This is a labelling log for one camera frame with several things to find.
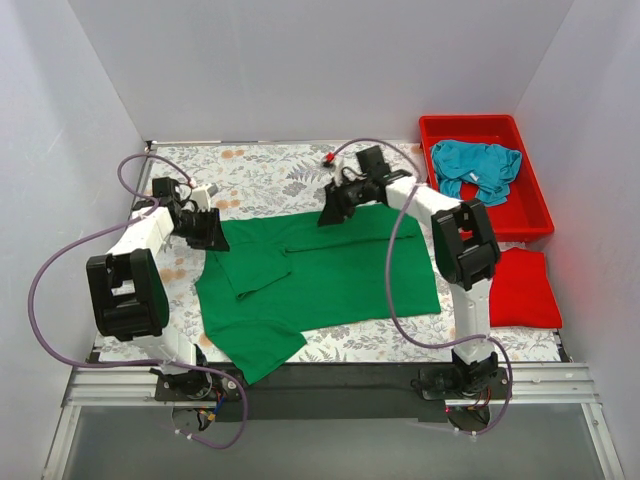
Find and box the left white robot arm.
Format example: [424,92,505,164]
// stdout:
[86,177,230,400]

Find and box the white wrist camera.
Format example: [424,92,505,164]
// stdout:
[189,183,219,212]
[322,152,345,186]

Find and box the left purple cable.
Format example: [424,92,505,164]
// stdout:
[28,153,250,450]

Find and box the folded red t shirt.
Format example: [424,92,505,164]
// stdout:
[489,247,563,329]

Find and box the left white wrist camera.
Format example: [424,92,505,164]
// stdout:
[189,183,219,212]

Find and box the blue t shirt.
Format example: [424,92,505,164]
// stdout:
[430,140,523,207]

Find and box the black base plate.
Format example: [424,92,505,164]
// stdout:
[154,361,514,424]

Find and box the green t shirt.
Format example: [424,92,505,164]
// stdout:
[196,204,441,383]

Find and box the floral table cloth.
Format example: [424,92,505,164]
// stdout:
[94,141,560,363]

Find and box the aluminium rail frame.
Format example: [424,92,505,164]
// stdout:
[42,362,624,479]

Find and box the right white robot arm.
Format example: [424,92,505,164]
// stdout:
[318,146,501,398]

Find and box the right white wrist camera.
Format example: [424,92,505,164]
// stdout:
[322,152,345,186]

